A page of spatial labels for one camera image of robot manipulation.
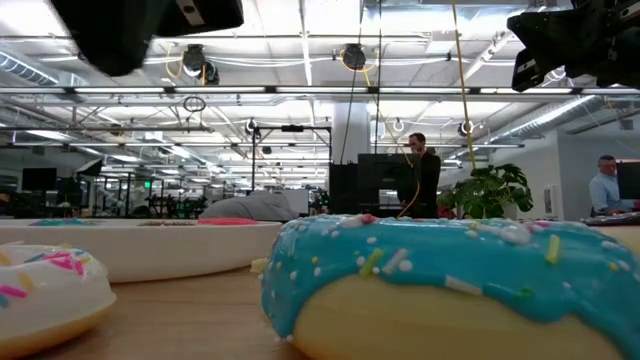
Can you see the large chocolate frosted donut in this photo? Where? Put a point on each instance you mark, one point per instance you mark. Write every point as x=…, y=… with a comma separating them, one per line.
x=617, y=220

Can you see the small red frosted donut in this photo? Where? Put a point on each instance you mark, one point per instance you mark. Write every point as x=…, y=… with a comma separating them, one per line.
x=225, y=221

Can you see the small chocolate frosted donut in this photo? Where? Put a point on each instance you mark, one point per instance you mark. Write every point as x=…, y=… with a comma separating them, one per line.
x=167, y=223

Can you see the small blue frosted donut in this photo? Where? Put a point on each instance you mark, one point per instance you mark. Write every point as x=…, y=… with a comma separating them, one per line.
x=65, y=222

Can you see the small white sprinkled donut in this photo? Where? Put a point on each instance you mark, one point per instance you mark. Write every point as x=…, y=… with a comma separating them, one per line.
x=50, y=300

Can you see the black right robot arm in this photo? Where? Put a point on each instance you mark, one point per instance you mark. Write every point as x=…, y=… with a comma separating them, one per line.
x=622, y=40

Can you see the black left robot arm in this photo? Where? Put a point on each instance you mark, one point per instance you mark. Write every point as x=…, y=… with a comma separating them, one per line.
x=110, y=35

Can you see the dark desk monitor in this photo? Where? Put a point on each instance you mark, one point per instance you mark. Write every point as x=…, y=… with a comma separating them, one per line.
x=630, y=180

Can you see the person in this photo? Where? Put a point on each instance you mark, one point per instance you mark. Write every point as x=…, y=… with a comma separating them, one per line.
x=427, y=175
x=605, y=192

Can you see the green potted plant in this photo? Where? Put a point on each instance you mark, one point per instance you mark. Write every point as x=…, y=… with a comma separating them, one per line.
x=490, y=192

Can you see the grey bean bag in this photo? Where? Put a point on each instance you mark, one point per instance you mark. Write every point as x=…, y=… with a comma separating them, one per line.
x=250, y=207

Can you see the black monitor workstation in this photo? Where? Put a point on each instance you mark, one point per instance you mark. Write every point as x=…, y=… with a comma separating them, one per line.
x=380, y=175

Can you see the black background monitor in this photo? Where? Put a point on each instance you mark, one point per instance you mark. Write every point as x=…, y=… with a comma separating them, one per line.
x=39, y=179

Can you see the white round plate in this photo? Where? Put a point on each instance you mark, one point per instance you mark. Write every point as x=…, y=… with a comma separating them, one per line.
x=150, y=250

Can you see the large blue frosted donut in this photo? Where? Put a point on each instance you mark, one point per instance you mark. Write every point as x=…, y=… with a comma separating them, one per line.
x=425, y=260

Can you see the black aluminium table frame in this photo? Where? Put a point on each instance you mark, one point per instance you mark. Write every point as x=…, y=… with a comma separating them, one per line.
x=320, y=90

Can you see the black background station frame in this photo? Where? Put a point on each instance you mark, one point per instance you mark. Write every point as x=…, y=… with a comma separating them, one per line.
x=292, y=128

